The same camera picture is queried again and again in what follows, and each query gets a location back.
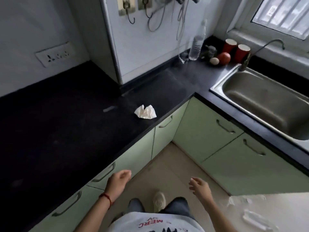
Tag person's left hand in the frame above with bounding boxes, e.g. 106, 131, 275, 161
105, 169, 132, 200

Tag person's right hand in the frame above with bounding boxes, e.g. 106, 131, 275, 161
189, 177, 215, 205

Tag person's left forearm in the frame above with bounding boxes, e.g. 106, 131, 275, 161
74, 194, 116, 232

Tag person's right forearm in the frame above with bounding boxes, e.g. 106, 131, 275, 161
205, 199, 238, 232

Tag light green cabinet door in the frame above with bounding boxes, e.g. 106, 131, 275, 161
172, 97, 245, 164
200, 132, 309, 196
151, 99, 192, 161
28, 185, 105, 232
86, 128, 155, 191

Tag blue jeans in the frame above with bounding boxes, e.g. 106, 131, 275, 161
127, 197, 196, 221

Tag white sneaker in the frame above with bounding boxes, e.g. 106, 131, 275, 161
153, 191, 167, 213

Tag white printed shirt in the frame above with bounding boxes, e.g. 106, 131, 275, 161
109, 211, 206, 232

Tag crumpled white tissue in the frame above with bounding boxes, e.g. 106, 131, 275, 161
134, 104, 157, 119

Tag stainless steel sink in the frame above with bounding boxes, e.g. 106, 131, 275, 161
210, 65, 309, 141

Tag red apple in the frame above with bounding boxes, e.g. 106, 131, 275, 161
216, 52, 231, 66

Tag red cup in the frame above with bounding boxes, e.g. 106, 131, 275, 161
234, 44, 251, 63
222, 39, 238, 54

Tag clear plastic water bottle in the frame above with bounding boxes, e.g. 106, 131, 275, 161
188, 19, 207, 61

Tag metal faucet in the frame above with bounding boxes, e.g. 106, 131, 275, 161
239, 39, 285, 71

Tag metal cabinet handle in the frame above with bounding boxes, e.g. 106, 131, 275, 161
51, 191, 82, 217
158, 115, 173, 128
216, 119, 236, 134
92, 162, 116, 183
243, 139, 266, 156

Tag red thread bracelet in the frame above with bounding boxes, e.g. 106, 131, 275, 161
99, 193, 114, 210

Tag white wall socket plate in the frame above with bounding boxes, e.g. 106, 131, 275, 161
35, 42, 72, 68

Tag long hanging grey cable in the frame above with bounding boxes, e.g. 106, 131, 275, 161
175, 0, 191, 63

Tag looped grey cable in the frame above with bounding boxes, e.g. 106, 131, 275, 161
147, 0, 175, 32

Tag wall hook on beige plate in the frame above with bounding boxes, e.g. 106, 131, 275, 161
138, 0, 153, 18
117, 0, 136, 24

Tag window with white frame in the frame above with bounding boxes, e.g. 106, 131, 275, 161
227, 0, 309, 47

